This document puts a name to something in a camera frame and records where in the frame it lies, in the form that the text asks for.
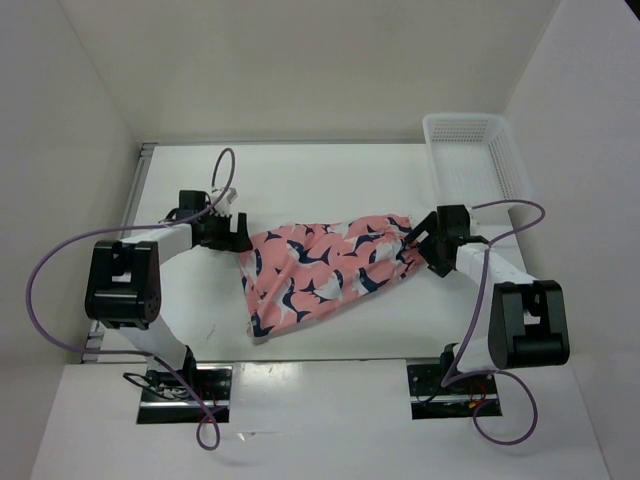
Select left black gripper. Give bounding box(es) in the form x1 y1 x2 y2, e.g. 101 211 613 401
199 210 252 253

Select pink shark print shorts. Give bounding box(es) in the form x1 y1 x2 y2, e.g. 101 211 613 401
238 214 425 340

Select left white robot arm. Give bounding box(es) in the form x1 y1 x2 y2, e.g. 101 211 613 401
85 187 252 400

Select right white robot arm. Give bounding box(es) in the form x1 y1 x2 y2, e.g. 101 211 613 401
404 204 570 393

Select white plastic basket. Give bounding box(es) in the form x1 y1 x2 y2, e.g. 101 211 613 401
422 113 533 225

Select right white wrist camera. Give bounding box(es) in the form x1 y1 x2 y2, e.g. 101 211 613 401
466 206 480 236

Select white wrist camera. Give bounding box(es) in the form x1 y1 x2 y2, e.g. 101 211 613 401
466 206 480 236
210 187 237 216

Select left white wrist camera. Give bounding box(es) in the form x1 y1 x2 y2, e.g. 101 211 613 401
210 187 237 216

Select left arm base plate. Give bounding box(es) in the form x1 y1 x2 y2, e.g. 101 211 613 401
122 365 233 425

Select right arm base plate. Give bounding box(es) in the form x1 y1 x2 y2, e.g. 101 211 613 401
406 361 502 420

